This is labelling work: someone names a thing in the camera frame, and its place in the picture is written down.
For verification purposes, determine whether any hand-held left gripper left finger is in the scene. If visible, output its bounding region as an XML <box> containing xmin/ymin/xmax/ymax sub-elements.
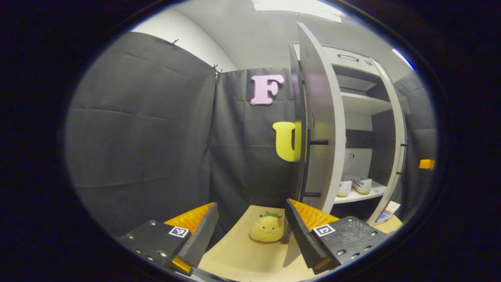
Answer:
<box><xmin>117</xmin><ymin>202</ymin><xmax>220</xmax><ymax>277</ymax></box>

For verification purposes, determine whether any black backdrop cloth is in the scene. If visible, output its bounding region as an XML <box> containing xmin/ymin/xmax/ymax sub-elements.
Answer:
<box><xmin>65</xmin><ymin>31</ymin><xmax>437</xmax><ymax>239</ymax></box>

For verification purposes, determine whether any white cabinet door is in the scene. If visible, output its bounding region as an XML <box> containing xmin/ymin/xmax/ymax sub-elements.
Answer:
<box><xmin>282</xmin><ymin>22</ymin><xmax>346</xmax><ymax>269</ymax></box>
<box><xmin>370</xmin><ymin>59</ymin><xmax>408</xmax><ymax>226</ymax></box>

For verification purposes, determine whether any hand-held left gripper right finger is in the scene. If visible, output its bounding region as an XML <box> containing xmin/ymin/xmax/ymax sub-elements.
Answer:
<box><xmin>285</xmin><ymin>199</ymin><xmax>388</xmax><ymax>275</ymax></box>

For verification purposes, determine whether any beige cabinet drawer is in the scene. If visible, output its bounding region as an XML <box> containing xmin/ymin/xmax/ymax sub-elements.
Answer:
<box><xmin>325</xmin><ymin>46</ymin><xmax>377</xmax><ymax>76</ymax></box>

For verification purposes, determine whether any grey white shoe cabinet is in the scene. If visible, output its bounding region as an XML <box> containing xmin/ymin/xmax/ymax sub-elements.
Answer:
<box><xmin>324</xmin><ymin>45</ymin><xmax>396</xmax><ymax>226</ymax></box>

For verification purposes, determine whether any yellow plush toy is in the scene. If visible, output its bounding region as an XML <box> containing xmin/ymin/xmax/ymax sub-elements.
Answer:
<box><xmin>249</xmin><ymin>211</ymin><xmax>285</xmax><ymax>242</ymax></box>

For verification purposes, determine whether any black door handle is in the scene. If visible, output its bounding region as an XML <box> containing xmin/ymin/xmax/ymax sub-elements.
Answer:
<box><xmin>395</xmin><ymin>143</ymin><xmax>409</xmax><ymax>175</ymax></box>
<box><xmin>302</xmin><ymin>128</ymin><xmax>330</xmax><ymax>198</ymax></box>

